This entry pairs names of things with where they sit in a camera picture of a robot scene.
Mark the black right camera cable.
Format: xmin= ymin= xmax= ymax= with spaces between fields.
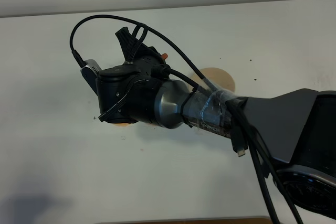
xmin=69 ymin=15 xmax=305 ymax=224

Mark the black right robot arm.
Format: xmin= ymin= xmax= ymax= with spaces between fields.
xmin=96 ymin=27 xmax=335 ymax=218

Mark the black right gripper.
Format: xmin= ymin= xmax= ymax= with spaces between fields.
xmin=115 ymin=26 xmax=166 ymax=76

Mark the left orange cup coaster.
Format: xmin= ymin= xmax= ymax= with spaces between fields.
xmin=113 ymin=123 xmax=133 ymax=127

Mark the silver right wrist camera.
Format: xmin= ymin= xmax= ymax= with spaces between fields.
xmin=80 ymin=59 xmax=101 ymax=94

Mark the beige round teapot coaster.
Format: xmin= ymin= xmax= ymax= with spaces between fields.
xmin=188 ymin=68 xmax=236 ymax=93

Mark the brown clay teapot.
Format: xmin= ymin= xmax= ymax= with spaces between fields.
xmin=161 ymin=53 xmax=168 ymax=60

